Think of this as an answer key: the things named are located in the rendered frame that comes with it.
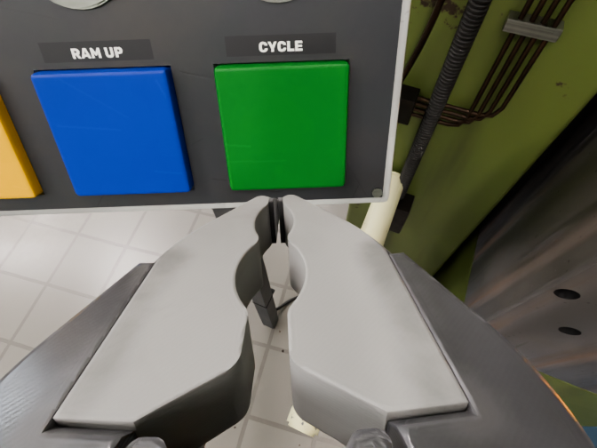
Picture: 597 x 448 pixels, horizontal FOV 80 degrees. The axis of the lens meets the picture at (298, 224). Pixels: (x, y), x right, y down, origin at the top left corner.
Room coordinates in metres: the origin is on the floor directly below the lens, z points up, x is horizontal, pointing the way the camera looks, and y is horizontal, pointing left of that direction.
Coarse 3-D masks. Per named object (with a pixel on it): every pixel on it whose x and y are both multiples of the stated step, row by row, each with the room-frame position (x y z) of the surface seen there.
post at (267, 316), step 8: (216, 208) 0.27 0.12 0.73; (224, 208) 0.26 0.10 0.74; (232, 208) 0.26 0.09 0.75; (216, 216) 0.27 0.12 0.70; (264, 264) 0.29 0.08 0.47; (264, 272) 0.28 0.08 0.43; (264, 280) 0.28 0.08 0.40; (264, 288) 0.27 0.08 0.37; (256, 296) 0.27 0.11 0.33; (264, 296) 0.26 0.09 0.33; (272, 296) 0.29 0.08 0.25; (256, 304) 0.27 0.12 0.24; (264, 304) 0.26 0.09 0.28; (272, 304) 0.28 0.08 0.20; (264, 312) 0.26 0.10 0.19; (272, 312) 0.27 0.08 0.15; (264, 320) 0.27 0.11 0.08; (272, 320) 0.26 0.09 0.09; (272, 328) 0.26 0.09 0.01
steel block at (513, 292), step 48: (576, 144) 0.31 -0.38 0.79; (528, 192) 0.32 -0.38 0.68; (576, 192) 0.23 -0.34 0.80; (480, 240) 0.32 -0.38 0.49; (528, 240) 0.22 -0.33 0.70; (576, 240) 0.17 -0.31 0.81; (480, 288) 0.20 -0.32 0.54; (528, 288) 0.14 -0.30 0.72; (576, 288) 0.12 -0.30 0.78; (528, 336) 0.10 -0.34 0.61; (576, 336) 0.09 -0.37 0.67; (576, 384) 0.04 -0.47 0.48
